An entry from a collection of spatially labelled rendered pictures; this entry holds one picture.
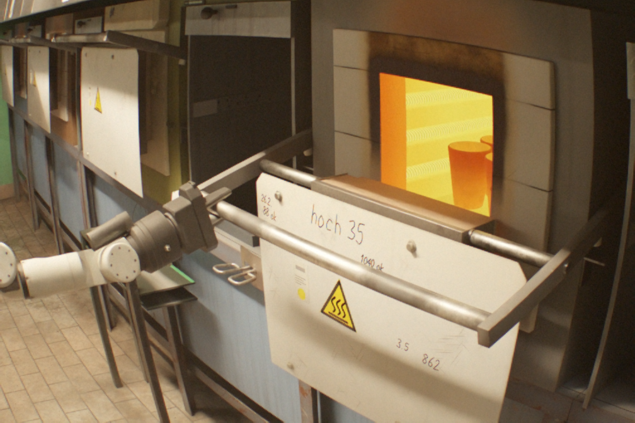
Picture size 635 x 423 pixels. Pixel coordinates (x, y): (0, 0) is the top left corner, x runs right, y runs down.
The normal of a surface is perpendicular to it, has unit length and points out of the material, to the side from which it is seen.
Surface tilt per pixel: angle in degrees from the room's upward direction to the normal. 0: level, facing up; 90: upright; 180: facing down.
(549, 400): 90
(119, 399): 0
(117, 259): 69
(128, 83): 90
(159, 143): 90
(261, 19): 90
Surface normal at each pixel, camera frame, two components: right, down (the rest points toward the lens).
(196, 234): 0.61, 0.20
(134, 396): -0.02, -0.96
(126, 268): 0.49, -0.14
